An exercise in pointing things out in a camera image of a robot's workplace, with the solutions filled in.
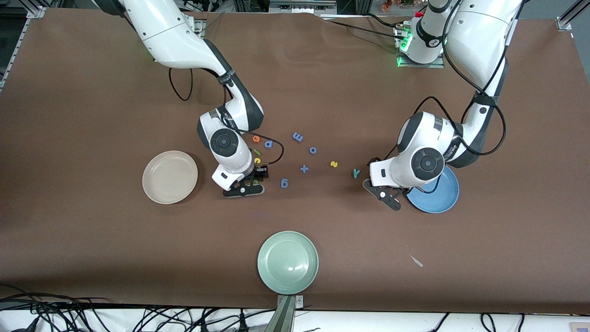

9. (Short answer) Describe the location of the blue plate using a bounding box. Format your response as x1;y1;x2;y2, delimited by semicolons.
406;165;460;214

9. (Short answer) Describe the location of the beige plate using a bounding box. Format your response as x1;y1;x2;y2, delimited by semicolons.
142;151;199;205

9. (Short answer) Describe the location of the green plate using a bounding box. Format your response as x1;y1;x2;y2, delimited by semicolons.
257;231;319;295

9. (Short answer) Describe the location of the brown table cover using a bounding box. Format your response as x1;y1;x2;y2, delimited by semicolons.
0;7;590;315

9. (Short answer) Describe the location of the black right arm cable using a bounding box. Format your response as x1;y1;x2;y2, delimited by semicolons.
168;67;284;166

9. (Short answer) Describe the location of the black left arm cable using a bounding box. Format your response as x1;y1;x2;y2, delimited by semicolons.
380;0;507;194

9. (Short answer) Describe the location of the black cable to arm base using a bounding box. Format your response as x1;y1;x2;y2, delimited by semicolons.
323;14;406;40

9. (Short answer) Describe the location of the grey metal camera mount post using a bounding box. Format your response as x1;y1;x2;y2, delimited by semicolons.
264;295;305;332

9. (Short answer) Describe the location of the grey metal rail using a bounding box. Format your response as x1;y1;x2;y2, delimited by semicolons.
269;0;338;13

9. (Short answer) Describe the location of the thick black cable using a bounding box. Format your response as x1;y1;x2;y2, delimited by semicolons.
0;292;111;308

